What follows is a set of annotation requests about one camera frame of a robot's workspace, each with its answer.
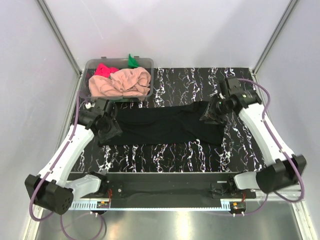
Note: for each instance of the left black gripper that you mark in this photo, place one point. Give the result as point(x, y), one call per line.
point(115, 130)

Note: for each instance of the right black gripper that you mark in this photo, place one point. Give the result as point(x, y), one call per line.
point(214, 118)

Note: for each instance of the black t shirt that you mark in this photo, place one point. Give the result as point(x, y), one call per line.
point(165, 125)

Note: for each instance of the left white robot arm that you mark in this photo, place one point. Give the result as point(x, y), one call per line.
point(50, 188)

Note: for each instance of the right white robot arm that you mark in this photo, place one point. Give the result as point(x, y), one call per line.
point(283, 167)

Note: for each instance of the red t shirt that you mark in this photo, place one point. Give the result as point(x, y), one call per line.
point(105, 71)

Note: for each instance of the pink t shirt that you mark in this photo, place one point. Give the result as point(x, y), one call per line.
point(123, 83)

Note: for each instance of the black marble pattern mat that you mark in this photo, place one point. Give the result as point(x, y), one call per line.
point(238, 152)

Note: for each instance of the clear plastic bin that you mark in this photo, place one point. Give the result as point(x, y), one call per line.
point(119, 63)

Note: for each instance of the green t shirt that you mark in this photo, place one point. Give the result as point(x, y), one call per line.
point(132, 62)

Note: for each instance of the white slotted cable duct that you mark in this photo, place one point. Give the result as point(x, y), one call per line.
point(90, 205)

